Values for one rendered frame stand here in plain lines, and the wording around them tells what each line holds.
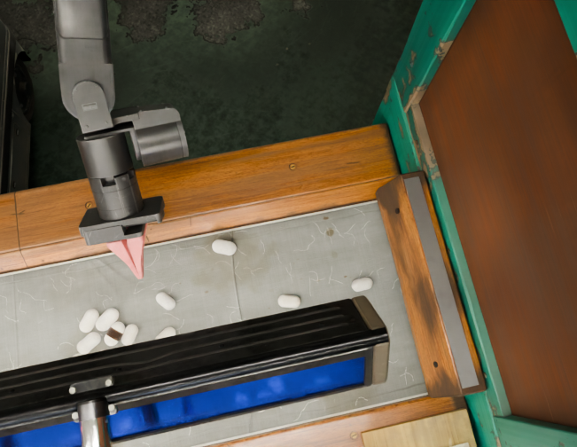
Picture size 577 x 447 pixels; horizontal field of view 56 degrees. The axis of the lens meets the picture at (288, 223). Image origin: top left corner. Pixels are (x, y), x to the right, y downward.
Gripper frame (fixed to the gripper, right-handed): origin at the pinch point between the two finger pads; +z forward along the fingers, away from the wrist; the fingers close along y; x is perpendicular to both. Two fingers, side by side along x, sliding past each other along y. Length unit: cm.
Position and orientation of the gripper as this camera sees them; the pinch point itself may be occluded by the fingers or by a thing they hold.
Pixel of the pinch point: (139, 271)
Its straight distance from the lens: 77.3
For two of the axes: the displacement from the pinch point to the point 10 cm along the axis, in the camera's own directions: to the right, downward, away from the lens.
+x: -1.5, -4.0, 9.1
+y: 9.8, -1.8, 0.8
